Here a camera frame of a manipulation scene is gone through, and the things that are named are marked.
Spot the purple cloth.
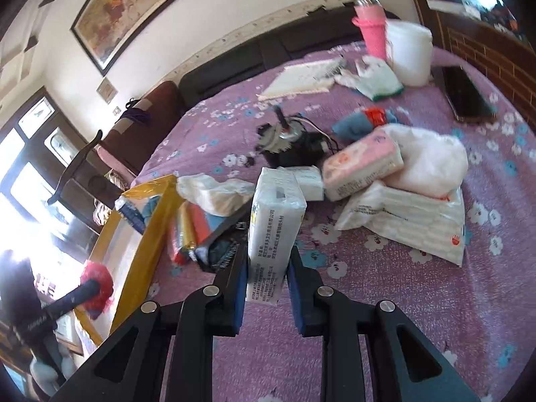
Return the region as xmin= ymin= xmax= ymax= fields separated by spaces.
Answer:
xmin=123 ymin=98 xmax=153 ymax=128

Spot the pink tissue pack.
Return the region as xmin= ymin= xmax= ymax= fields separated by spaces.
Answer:
xmin=322 ymin=131 xmax=405 ymax=202

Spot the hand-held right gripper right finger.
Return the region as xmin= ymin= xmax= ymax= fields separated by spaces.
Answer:
xmin=286 ymin=244 xmax=486 ymax=402

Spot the black electric motor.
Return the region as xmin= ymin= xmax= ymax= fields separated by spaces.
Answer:
xmin=255 ymin=107 xmax=340 ymax=168

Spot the white towel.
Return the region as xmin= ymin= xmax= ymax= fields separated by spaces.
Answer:
xmin=257 ymin=59 xmax=346 ymax=102

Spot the pink cup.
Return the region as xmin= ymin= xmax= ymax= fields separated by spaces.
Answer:
xmin=351 ymin=0 xmax=388 ymax=60

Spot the small white tissue pack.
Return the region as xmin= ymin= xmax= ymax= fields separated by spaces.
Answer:
xmin=278 ymin=165 xmax=325 ymax=202

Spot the black sofa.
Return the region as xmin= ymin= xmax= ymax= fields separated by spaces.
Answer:
xmin=178 ymin=4 xmax=373 ymax=112

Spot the maroon armchair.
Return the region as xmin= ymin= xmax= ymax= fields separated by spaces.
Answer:
xmin=94 ymin=80 xmax=187 ymax=177

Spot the wall switch plate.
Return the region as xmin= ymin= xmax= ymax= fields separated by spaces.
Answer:
xmin=97 ymin=79 xmax=118 ymax=102

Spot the black phone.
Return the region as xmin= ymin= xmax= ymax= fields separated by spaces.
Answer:
xmin=442 ymin=65 xmax=499 ymax=124

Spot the blue knitted sock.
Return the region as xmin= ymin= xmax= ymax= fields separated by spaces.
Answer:
xmin=332 ymin=109 xmax=375 ymax=143

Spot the wooden glazed door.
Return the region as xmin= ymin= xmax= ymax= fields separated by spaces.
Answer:
xmin=0 ymin=88 xmax=105 ymax=260

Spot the dark wooden chair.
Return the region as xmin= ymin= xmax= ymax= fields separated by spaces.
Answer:
xmin=47 ymin=130 xmax=126 ymax=210

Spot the framed painting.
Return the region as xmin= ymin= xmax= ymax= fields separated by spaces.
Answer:
xmin=70 ymin=0 xmax=229 ymax=77

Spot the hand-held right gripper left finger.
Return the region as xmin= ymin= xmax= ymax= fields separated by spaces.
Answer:
xmin=50 ymin=244 xmax=252 ymax=402

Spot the puffy white plastic bag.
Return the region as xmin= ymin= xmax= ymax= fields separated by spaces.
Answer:
xmin=383 ymin=123 xmax=469 ymax=199

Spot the white glove with green cuff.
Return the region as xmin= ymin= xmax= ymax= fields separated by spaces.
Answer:
xmin=356 ymin=67 xmax=405 ymax=102

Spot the black foil package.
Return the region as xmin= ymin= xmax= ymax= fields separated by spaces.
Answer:
xmin=195 ymin=218 xmax=248 ymax=273

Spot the brown wooden cabinet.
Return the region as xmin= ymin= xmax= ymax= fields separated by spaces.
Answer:
xmin=402 ymin=0 xmax=536 ymax=130

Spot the purple floral bedspread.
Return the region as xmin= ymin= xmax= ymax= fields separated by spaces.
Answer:
xmin=130 ymin=42 xmax=536 ymax=402

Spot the yellow-edged cardboard box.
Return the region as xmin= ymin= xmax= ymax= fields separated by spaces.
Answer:
xmin=73 ymin=174 xmax=180 ymax=348

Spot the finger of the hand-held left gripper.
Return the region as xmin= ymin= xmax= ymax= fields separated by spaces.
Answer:
xmin=50 ymin=280 xmax=102 ymax=324

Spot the red fluffy item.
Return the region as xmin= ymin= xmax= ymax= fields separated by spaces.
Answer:
xmin=77 ymin=262 xmax=115 ymax=319

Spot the white plastic bucket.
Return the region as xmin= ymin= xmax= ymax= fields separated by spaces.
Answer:
xmin=385 ymin=20 xmax=434 ymax=86

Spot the pack of coloured bag rolls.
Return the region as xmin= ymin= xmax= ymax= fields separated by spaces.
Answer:
xmin=167 ymin=201 xmax=210 ymax=265

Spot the person's left hand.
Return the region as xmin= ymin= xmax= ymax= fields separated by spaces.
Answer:
xmin=29 ymin=354 xmax=78 ymax=398

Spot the white striped plastic package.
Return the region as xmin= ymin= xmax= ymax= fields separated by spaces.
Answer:
xmin=335 ymin=180 xmax=466 ymax=268

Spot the white facial tissue pack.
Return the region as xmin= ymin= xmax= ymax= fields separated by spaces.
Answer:
xmin=246 ymin=166 xmax=308 ymax=306

